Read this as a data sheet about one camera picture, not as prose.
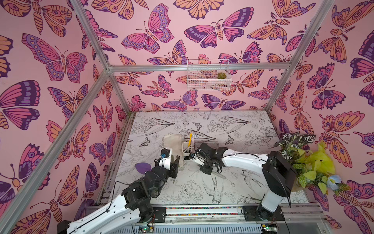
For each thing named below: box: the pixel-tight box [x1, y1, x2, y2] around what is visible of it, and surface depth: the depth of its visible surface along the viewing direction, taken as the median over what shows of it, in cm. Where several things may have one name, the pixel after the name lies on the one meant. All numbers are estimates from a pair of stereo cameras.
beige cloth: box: [163, 134, 184, 167], surface depth 102 cm
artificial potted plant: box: [270, 131, 351, 195], surface depth 69 cm
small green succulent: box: [216, 72, 227, 79], surface depth 94 cm
